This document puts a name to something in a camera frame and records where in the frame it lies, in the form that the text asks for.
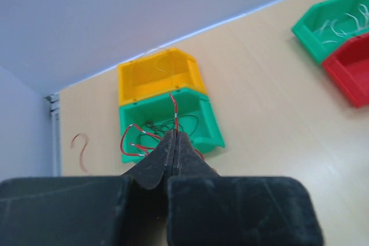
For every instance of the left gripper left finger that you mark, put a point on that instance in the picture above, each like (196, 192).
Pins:
(93, 210)

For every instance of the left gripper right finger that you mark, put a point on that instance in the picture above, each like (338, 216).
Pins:
(207, 209)

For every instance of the green plastic bin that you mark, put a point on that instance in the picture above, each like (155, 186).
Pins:
(144, 122)
(329, 24)

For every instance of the yellow plastic bin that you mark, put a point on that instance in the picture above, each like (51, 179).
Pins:
(158, 73)

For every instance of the red plastic bin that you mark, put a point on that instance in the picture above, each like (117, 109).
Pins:
(347, 67)

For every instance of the aluminium left side rail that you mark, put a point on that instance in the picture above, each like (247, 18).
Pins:
(54, 107)

